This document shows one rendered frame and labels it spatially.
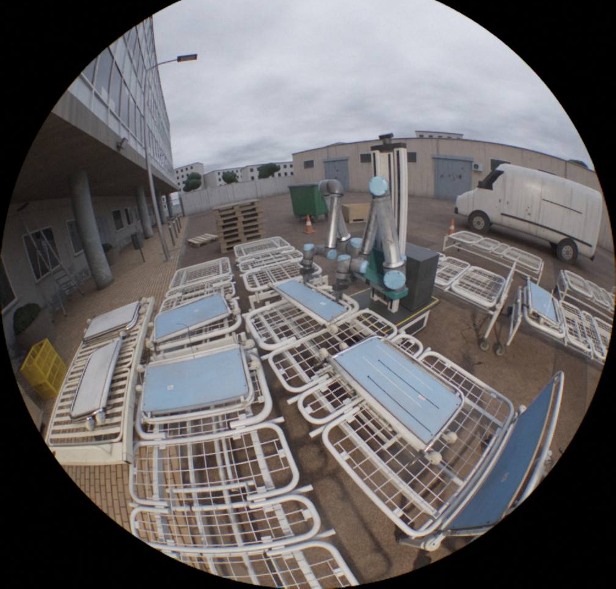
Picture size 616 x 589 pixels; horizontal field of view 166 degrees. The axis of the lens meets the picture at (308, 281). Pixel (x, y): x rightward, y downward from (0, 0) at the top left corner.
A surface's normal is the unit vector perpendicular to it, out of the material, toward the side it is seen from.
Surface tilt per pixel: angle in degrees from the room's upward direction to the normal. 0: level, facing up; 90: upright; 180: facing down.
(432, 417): 5
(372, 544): 0
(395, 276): 95
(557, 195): 89
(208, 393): 8
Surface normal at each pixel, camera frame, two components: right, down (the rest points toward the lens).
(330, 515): -0.08, -0.89
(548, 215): -0.80, 0.31
